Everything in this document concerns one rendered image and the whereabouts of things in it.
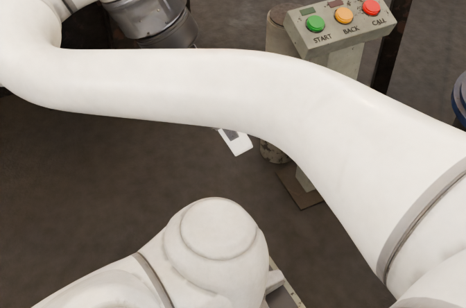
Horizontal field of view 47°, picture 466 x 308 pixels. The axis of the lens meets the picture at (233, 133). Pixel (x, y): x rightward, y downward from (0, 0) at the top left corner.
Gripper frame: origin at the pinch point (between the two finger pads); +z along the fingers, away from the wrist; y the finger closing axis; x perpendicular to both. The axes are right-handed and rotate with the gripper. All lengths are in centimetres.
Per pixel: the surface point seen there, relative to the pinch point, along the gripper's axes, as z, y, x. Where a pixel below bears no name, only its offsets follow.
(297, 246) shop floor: 71, -37, -8
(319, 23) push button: 16, -43, 23
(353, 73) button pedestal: 35, -47, 26
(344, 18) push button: 18, -45, 29
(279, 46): 25, -59, 14
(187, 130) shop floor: 52, -86, -26
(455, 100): 49, -37, 44
